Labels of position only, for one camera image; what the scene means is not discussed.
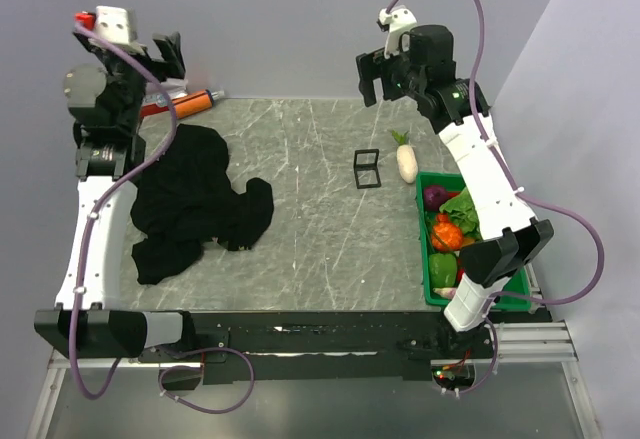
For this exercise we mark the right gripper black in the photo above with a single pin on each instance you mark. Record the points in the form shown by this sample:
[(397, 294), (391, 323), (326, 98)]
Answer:
[(367, 64)]

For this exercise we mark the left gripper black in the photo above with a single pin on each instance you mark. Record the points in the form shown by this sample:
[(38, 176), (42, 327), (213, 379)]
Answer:
[(159, 70)]

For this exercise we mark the black printed t-shirt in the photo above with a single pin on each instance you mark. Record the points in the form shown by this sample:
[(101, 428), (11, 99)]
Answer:
[(185, 199)]

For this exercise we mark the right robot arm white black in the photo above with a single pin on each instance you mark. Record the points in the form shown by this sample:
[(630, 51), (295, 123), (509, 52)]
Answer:
[(511, 235)]

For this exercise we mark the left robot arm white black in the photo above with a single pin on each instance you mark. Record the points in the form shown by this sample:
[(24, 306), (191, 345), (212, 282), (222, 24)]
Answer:
[(105, 99)]

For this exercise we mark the red white toothpaste box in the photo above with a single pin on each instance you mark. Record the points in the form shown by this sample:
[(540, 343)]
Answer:
[(153, 104)]

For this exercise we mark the orange black cylinder tool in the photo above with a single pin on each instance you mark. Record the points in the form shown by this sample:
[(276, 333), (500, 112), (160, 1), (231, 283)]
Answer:
[(195, 103)]

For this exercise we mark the white toy radish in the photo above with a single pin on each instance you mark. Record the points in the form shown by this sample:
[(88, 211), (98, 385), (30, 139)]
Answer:
[(405, 157)]

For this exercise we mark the purple toy onion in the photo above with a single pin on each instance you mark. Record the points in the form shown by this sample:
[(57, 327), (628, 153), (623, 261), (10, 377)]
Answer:
[(434, 196)]

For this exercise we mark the green toy lettuce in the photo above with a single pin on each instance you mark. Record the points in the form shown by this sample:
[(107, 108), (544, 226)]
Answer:
[(461, 212)]

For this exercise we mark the orange toy pumpkin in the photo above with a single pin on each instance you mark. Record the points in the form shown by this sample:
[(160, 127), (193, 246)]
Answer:
[(445, 235)]

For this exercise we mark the green toy pepper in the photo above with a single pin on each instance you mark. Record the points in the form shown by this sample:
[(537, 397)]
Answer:
[(443, 270)]

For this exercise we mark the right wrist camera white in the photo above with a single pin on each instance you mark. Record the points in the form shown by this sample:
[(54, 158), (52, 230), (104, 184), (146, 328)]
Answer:
[(395, 23)]

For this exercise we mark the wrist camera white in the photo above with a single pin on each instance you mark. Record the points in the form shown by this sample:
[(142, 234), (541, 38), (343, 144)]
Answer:
[(395, 23), (113, 24)]

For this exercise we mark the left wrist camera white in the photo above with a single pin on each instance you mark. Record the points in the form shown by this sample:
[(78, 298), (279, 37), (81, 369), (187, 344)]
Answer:
[(113, 24)]

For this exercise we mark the black wire frame stand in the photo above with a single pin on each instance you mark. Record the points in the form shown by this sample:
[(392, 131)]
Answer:
[(360, 168)]

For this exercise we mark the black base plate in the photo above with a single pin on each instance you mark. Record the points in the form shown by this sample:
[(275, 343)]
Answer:
[(309, 345)]

